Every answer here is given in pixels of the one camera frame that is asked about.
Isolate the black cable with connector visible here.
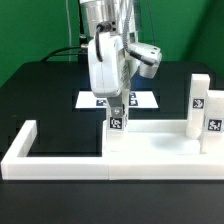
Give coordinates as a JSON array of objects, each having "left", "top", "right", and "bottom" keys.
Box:
[{"left": 40, "top": 45, "right": 88, "bottom": 62}]

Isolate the white desk top tray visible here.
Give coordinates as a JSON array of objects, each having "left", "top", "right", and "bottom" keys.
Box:
[{"left": 102, "top": 120, "right": 224, "bottom": 164}]

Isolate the fiducial marker plate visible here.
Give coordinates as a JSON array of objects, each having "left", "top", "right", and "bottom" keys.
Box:
[{"left": 75, "top": 91, "right": 158, "bottom": 109}]

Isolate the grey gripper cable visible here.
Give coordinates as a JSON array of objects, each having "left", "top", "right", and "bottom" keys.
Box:
[{"left": 94, "top": 0, "right": 158, "bottom": 67}]

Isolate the white U-shaped fence frame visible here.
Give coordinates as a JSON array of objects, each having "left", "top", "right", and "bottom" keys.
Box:
[{"left": 1, "top": 120, "right": 224, "bottom": 180}]

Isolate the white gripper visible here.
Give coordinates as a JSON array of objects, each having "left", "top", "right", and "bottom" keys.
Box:
[{"left": 88, "top": 33, "right": 162, "bottom": 117}]

